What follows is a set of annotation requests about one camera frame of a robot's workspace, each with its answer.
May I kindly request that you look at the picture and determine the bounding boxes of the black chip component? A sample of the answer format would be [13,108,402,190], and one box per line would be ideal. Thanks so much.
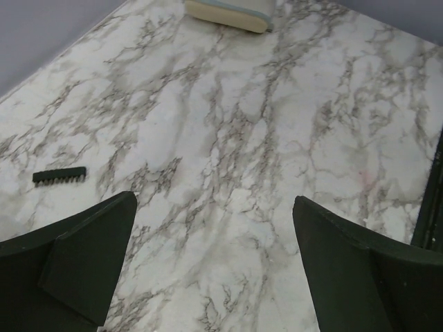
[32,167,87,187]

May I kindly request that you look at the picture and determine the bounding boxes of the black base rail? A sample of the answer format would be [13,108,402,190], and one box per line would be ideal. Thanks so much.
[410,134,443,252]

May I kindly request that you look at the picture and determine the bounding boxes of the beige umbrella case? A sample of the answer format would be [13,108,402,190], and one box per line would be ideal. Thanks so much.
[184,0,276,34]

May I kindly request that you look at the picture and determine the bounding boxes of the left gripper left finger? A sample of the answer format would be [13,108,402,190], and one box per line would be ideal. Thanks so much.
[1,191,137,331]

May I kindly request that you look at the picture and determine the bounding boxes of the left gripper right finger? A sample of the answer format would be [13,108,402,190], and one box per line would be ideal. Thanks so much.
[293,196,442,332]

